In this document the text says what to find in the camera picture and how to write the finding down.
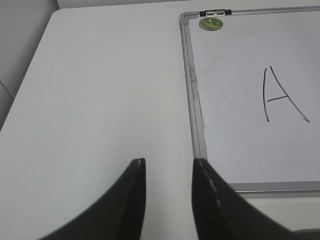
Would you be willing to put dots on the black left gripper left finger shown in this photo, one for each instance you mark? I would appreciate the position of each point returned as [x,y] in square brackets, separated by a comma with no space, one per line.
[117,215]

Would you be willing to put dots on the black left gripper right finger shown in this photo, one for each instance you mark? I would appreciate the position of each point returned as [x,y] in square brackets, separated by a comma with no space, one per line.
[222,214]

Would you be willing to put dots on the green round magnet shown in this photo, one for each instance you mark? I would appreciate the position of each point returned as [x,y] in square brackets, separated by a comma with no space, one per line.
[211,24]

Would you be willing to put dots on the black and silver marker pen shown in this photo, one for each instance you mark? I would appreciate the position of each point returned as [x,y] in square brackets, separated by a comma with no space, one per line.
[215,12]

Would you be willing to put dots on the white whiteboard with aluminium frame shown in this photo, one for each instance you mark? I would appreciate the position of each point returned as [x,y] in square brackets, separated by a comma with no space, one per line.
[253,90]

